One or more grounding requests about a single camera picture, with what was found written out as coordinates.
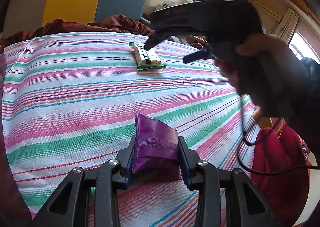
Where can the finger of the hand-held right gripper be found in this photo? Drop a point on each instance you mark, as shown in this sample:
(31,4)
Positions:
(153,41)
(196,56)

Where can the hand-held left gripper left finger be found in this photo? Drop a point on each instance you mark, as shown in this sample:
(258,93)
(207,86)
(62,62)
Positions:
(128,164)

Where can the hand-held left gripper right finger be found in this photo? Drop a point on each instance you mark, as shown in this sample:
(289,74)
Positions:
(183,167)

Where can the green snack bar packet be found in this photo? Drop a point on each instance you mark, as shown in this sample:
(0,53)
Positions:
(146,57)

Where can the purple packet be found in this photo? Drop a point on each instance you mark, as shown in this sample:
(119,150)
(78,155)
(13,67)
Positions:
(152,142)

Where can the person's right hand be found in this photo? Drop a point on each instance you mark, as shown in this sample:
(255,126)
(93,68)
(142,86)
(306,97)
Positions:
(257,72)

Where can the white carton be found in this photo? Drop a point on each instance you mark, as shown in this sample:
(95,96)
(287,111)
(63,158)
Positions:
(166,4)

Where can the maroon blanket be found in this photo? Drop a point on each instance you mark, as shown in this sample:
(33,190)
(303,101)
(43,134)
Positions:
(117,26)

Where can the beige curtain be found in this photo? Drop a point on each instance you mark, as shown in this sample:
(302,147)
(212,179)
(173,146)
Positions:
(287,24)

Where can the orange packet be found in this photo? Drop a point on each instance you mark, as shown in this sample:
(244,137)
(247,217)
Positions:
(262,120)

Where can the person's red clothing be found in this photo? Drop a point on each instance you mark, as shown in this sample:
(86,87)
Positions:
(275,192)

